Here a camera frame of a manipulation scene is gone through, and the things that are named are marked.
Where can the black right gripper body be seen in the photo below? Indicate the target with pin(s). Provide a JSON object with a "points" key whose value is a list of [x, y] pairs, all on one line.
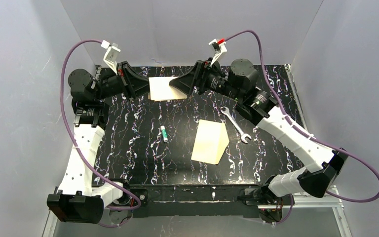
{"points": [[202, 77]]}

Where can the brown letter paper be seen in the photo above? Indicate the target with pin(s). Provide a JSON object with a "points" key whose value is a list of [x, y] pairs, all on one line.
{"points": [[164, 94]]}

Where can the aluminium front rail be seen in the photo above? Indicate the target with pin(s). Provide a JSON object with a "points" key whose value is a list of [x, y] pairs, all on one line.
{"points": [[274, 199]]}

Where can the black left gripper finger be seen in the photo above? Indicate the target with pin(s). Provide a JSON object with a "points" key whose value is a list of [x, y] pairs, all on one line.
{"points": [[138, 92], [137, 81]]}

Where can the silver wrench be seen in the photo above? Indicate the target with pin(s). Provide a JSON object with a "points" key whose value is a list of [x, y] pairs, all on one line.
{"points": [[244, 137]]}

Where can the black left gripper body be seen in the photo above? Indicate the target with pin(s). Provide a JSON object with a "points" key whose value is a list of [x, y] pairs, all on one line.
{"points": [[124, 78]]}

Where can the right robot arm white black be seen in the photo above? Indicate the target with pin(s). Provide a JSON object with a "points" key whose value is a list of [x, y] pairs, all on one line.
{"points": [[321, 165]]}

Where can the cream envelope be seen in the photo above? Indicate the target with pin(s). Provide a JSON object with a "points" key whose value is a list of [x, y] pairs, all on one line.
{"points": [[210, 143]]}

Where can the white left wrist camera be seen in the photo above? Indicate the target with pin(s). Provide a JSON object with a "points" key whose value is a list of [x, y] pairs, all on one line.
{"points": [[112, 52]]}

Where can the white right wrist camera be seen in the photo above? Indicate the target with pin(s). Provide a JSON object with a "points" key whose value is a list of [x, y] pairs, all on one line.
{"points": [[219, 48]]}

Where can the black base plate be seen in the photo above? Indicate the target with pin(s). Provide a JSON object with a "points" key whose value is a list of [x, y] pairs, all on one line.
{"points": [[231, 209]]}

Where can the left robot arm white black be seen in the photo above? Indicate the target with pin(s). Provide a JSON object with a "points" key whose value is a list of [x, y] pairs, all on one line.
{"points": [[91, 118]]}

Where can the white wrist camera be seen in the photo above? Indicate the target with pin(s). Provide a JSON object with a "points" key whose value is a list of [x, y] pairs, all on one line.
{"points": [[219, 48], [112, 52]]}

